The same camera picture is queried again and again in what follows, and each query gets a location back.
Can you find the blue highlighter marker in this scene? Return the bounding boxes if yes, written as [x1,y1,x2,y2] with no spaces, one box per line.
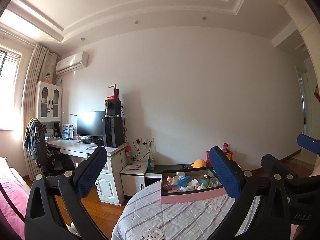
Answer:
[178,176,190,187]

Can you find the red toy box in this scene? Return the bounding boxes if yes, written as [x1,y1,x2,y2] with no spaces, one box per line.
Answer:
[206,151,234,167]

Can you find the white desk with drawers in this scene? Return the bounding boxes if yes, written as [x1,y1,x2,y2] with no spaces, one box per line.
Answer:
[47,139,127,206]

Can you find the black office chair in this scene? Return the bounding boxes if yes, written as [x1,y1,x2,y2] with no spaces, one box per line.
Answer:
[24,118,75,177]

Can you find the yellow octopus plush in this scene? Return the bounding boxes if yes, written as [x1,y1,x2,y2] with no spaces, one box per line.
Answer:
[191,159,207,168]

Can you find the pink storage box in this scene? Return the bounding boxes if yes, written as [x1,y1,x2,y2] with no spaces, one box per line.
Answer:
[161,167,226,204]

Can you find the white low TV cabinet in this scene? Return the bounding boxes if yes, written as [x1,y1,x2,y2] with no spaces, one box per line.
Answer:
[120,161,191,198]

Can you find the computer monitor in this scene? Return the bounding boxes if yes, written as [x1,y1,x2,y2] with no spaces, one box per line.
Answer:
[76,111,105,137]

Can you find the black computer tower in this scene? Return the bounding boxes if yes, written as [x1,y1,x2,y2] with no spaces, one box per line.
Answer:
[103,116,124,147]

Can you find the snack bag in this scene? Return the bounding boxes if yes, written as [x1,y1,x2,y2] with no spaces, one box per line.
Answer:
[147,157,155,171]

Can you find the pink bed sheet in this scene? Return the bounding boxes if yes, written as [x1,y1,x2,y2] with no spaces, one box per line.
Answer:
[0,157,30,240]

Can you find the black speaker box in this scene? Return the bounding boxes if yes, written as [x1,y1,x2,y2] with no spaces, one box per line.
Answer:
[105,99,121,116]

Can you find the white glass-door cabinet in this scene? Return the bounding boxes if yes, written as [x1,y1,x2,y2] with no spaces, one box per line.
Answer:
[35,81,62,122]

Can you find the beige curtain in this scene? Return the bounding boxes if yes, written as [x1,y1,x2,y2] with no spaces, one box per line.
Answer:
[21,43,58,181]

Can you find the wall power outlets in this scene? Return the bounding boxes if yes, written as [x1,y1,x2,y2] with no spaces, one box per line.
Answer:
[135,138,154,149]

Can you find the wall air conditioner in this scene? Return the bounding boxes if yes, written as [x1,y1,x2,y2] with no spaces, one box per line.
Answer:
[56,51,88,76]

